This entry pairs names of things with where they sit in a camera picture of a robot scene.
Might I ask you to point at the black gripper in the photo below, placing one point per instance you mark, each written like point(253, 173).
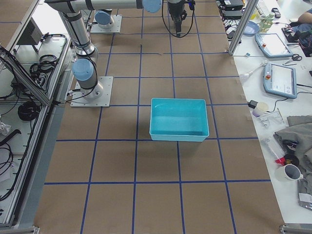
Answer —
point(174, 8)

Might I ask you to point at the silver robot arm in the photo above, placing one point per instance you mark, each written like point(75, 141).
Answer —
point(104, 19)
point(84, 68)

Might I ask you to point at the blue plate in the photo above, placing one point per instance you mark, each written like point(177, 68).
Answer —
point(251, 29)

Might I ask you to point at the light blue plastic bin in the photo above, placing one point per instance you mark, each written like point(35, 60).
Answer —
point(178, 119)

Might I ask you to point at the upper teach pendant tablet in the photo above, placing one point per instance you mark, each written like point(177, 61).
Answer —
point(272, 46)

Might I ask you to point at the teach pendant tablet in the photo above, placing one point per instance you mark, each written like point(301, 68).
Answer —
point(272, 46)
point(280, 80)

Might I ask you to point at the white paper cup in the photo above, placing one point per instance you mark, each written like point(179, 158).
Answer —
point(260, 109)

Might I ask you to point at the lower teach pendant tablet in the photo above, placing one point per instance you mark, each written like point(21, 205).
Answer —
point(280, 80)

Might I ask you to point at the black scissors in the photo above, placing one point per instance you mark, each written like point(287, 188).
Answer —
point(295, 57)

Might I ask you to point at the grey cloth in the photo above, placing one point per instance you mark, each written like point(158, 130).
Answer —
point(300, 130)

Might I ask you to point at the white grey mug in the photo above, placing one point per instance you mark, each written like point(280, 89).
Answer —
point(287, 173)

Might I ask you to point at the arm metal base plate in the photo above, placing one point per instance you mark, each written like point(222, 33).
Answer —
point(99, 97)
point(95, 29)

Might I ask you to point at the aluminium frame post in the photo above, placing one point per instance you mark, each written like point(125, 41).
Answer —
point(251, 5)

